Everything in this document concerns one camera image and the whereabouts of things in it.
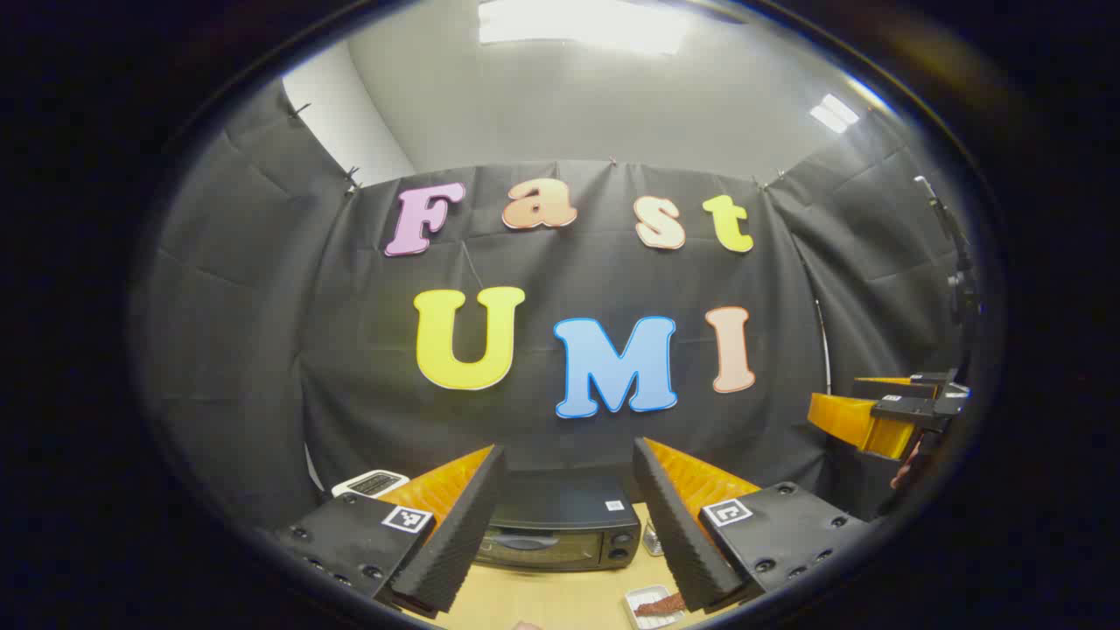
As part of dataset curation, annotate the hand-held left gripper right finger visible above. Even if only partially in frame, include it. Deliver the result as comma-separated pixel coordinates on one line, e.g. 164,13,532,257
632,437,877,613

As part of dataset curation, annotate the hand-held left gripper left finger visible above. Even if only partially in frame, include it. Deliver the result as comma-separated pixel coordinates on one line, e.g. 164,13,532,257
276,444,509,613

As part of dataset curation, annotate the brown meat slice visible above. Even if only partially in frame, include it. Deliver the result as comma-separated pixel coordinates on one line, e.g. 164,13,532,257
634,592,689,619

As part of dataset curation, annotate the black electric oven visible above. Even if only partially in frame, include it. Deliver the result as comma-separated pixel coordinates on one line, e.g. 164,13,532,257
477,471,642,573

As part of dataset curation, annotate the white rectangular tray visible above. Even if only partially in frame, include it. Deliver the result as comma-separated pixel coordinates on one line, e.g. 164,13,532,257
624,584,689,630

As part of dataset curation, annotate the white toaster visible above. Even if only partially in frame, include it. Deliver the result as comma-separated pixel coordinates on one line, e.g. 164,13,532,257
331,470,410,501

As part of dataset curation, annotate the black tripod stand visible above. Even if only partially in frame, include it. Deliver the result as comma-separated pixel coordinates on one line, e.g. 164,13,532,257
913,174,982,353

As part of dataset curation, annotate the black backdrop cloth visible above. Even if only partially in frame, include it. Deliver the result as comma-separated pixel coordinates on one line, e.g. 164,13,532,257
131,79,974,535

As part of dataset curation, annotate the ceiling light panel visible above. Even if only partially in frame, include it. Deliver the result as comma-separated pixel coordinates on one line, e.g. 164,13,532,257
808,93,861,135

